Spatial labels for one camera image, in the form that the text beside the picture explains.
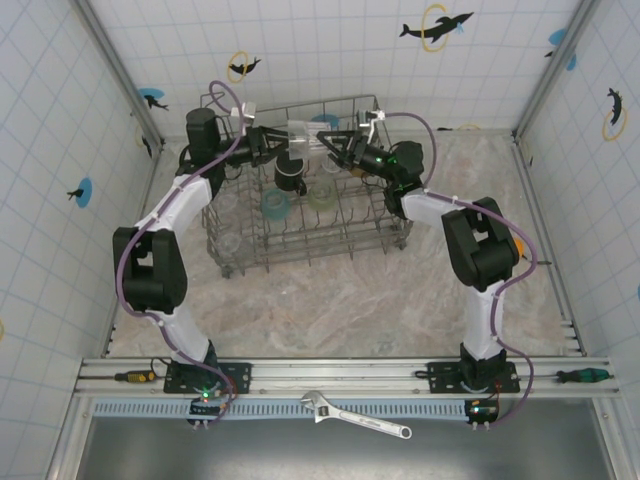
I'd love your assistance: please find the black mug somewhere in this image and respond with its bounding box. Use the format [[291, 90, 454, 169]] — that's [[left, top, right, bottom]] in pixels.
[[273, 151, 309, 197]]

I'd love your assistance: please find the pale green textured plastic cup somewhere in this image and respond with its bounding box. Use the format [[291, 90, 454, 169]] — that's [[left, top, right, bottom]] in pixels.
[[307, 182, 337, 212]]

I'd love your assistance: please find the teal textured plastic cup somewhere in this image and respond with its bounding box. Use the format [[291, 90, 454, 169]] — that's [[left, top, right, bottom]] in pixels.
[[260, 187, 294, 221]]

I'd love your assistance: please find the grey wire dish rack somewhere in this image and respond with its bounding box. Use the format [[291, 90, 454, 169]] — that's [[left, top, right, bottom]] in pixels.
[[199, 92, 415, 279]]

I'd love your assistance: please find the silver adjustable wrench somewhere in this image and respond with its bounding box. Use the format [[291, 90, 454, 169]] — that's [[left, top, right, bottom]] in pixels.
[[299, 391, 414, 441]]

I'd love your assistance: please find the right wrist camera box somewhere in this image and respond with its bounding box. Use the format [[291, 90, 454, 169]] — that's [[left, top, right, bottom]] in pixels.
[[355, 108, 389, 136]]

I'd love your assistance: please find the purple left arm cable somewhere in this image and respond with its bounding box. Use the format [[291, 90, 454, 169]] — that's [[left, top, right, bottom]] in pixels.
[[114, 79, 251, 426]]

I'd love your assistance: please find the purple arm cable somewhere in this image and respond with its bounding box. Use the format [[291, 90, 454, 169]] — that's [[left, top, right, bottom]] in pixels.
[[114, 79, 251, 426], [379, 110, 540, 429]]

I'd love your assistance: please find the aluminium corner post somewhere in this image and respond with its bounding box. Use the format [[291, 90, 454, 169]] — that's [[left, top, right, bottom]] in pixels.
[[512, 0, 601, 141], [73, 0, 166, 151]]

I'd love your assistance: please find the large dolphin ring wall decal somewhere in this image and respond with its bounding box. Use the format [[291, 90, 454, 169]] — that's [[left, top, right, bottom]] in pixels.
[[398, 3, 475, 54]]

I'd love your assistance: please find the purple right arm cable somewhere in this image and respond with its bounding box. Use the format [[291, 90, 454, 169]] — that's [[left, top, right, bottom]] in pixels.
[[379, 110, 540, 429]]

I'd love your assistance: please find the aluminium front rail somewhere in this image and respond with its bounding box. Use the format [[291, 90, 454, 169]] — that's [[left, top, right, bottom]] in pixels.
[[72, 355, 621, 401]]

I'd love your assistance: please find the small dolphin ring wall decal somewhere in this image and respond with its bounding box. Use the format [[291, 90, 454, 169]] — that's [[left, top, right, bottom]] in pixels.
[[601, 87, 629, 143]]

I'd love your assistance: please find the yellow handled screwdriver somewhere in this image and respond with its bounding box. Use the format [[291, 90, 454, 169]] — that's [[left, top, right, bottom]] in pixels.
[[113, 369, 156, 385]]

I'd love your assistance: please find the grey slotted cable duct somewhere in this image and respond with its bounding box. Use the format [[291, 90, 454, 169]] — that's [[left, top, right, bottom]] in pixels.
[[92, 398, 474, 421]]

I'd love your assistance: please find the green handled screwdriver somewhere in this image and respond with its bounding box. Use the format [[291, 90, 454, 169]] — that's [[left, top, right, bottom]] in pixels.
[[555, 367, 615, 385]]

